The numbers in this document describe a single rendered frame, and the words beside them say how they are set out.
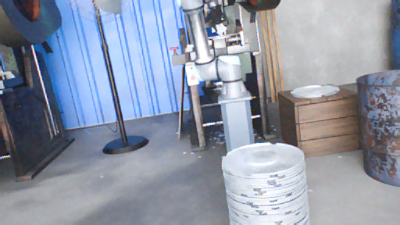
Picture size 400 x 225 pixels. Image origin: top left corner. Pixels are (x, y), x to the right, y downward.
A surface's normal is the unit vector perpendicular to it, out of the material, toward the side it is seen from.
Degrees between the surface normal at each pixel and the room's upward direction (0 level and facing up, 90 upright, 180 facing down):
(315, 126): 90
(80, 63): 90
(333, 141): 90
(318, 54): 90
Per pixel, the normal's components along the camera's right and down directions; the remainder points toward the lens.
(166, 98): 0.08, 0.21
